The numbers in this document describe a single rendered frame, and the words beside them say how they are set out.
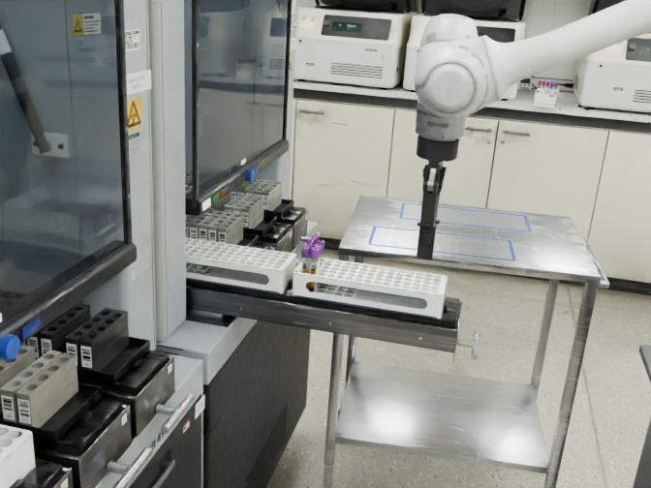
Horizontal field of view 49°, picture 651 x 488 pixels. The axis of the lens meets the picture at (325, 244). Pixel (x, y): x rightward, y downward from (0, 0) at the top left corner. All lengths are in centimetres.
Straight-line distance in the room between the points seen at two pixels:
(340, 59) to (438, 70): 264
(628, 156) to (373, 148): 123
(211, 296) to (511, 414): 103
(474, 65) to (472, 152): 259
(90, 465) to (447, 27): 87
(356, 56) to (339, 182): 65
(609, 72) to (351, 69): 122
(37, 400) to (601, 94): 307
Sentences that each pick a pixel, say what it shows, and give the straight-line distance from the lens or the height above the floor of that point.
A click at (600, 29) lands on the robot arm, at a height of 136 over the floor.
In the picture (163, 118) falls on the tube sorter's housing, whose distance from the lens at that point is 129.
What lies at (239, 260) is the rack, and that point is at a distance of 147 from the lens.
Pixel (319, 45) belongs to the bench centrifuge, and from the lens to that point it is 373.
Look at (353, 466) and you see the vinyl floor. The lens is 233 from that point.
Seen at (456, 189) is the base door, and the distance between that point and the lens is 372.
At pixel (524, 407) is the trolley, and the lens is 221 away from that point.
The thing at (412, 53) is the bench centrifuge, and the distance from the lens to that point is 365.
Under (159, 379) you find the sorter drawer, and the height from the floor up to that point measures 80.
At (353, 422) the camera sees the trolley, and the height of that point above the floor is 28.
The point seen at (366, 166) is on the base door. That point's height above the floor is 51.
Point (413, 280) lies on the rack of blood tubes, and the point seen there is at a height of 86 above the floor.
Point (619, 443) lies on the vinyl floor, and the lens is 270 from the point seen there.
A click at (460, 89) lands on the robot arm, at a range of 108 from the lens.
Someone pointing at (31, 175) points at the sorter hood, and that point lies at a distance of 95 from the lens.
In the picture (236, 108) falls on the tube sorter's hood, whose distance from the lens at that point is 158.
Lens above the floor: 141
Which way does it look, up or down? 20 degrees down
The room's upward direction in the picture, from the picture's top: 4 degrees clockwise
